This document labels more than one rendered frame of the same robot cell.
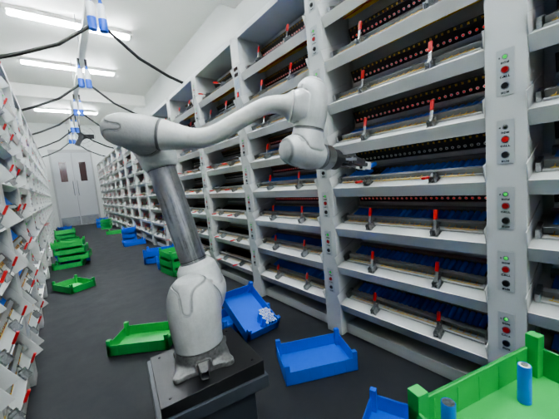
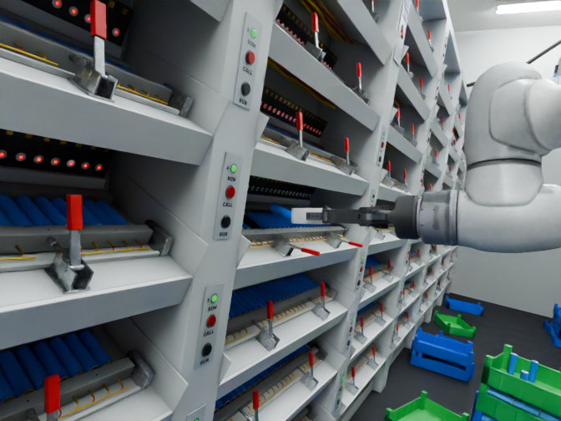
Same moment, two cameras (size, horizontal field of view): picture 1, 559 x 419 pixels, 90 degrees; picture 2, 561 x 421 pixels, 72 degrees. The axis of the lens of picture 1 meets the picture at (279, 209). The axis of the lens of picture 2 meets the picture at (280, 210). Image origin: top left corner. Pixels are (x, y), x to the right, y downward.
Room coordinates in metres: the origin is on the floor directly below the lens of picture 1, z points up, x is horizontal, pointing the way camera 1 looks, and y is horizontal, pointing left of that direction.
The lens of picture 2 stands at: (1.50, 0.31, 0.87)
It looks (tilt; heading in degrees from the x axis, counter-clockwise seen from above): 3 degrees down; 247
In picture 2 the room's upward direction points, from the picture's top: 9 degrees clockwise
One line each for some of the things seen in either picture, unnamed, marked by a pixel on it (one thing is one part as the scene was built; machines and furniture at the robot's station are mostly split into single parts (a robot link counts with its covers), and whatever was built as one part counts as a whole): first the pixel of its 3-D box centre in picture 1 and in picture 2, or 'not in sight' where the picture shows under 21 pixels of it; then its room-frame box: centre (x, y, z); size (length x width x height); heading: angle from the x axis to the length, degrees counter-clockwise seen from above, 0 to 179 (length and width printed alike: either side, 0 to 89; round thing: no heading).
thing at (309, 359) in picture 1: (314, 353); not in sight; (1.14, -0.09, 0.04); 0.30 x 0.20 x 0.08; 101
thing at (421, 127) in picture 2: not in sight; (393, 204); (0.31, -1.16, 0.87); 0.20 x 0.09 x 1.74; 128
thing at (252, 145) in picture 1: (258, 170); not in sight; (1.98, 0.12, 0.87); 0.20 x 0.09 x 1.74; 128
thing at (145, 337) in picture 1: (145, 334); not in sight; (1.42, 0.76, 0.04); 0.30 x 0.20 x 0.08; 93
